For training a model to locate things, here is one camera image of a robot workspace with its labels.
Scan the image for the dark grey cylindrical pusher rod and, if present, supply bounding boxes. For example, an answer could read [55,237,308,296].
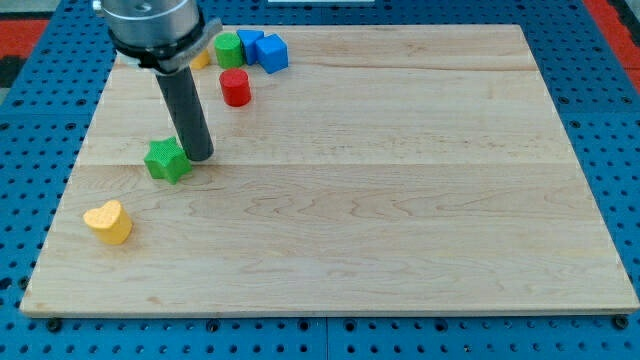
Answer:
[156,68,214,161]

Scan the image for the yellow block behind arm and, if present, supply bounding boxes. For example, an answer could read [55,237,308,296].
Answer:
[190,49,211,70]

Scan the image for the green star block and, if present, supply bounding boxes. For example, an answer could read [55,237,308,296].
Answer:
[144,136,192,185]

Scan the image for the red cylinder block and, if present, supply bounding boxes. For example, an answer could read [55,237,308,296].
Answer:
[219,68,252,107]

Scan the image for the green cylinder block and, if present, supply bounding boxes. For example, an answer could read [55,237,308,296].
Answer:
[214,33,244,69]

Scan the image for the blue triangle block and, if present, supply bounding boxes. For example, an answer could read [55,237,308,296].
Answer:
[236,29,264,65]

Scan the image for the blue cube block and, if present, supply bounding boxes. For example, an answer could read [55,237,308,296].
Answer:
[256,34,289,74]

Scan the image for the yellow heart block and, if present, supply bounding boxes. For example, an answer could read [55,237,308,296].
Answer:
[83,200,133,245]

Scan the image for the light wooden board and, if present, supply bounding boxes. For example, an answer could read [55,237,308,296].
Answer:
[21,25,639,318]

